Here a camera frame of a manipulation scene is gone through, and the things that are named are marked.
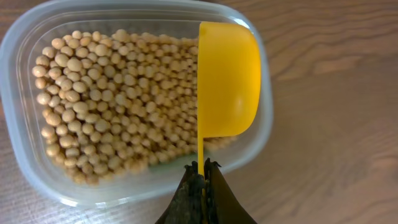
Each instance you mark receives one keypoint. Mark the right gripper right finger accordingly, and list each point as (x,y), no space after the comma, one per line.
(222,206)

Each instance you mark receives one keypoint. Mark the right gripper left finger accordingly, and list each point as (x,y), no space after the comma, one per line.
(186,205)

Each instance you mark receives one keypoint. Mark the yellow measuring scoop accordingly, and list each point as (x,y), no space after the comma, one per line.
(228,82)

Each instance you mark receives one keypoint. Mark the soybeans pile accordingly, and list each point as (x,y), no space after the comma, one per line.
(117,103)

